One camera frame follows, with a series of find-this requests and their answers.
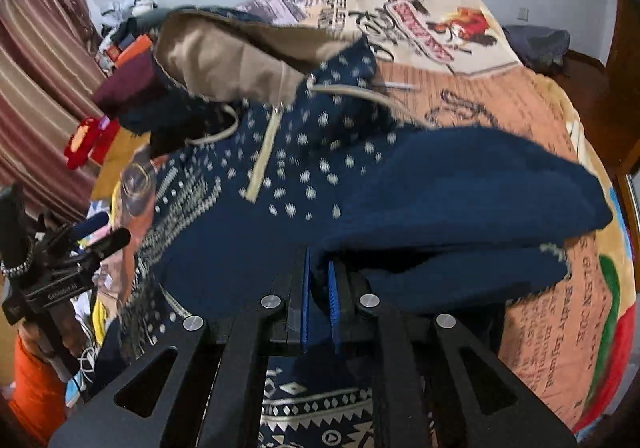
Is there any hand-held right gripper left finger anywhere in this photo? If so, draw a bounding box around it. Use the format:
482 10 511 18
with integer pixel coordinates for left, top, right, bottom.
47 248 312 448

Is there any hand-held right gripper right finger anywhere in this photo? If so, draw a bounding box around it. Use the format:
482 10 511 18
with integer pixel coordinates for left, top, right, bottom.
327 260 578 448

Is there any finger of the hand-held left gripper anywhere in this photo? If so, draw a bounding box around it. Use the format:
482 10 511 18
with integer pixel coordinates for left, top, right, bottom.
67 212 111 240
75 228 132 265

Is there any navy patterned hoodie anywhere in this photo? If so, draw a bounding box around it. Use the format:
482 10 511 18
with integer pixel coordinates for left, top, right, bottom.
95 5 615 448

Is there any person's left forearm orange sleeve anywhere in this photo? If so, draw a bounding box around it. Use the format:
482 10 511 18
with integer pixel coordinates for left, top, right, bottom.
7 333 68 446

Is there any pile of assorted clothes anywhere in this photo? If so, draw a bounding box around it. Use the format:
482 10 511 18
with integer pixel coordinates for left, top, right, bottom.
97 0 168 71

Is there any person's left hand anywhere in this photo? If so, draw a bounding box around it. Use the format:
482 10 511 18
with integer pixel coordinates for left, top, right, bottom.
15 300 81 369

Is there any mustard yellow cloth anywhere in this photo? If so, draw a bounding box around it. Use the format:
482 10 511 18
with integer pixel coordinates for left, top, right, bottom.
90 130 151 201

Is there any assorted colourful clutter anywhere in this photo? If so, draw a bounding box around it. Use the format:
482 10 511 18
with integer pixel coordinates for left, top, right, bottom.
75 208 126 379

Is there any red toy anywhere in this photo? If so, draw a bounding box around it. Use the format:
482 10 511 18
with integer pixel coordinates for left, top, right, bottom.
64 115 121 171

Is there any dark navy folded garment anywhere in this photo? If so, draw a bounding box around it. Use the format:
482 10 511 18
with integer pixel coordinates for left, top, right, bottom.
116 93 221 159

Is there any maroon folded garment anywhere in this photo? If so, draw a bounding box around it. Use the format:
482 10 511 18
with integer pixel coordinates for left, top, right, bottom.
91 50 162 121

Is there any striped curtain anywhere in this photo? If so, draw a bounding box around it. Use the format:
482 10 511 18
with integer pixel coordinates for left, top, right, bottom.
0 0 108 224

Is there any orange box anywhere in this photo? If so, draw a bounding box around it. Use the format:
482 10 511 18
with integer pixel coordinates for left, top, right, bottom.
115 35 151 67

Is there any printed blanket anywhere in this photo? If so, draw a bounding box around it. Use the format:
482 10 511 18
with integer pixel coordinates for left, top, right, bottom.
92 0 638 434

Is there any dark grey bag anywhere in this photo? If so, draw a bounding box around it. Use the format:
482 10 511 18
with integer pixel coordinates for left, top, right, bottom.
502 24 571 75

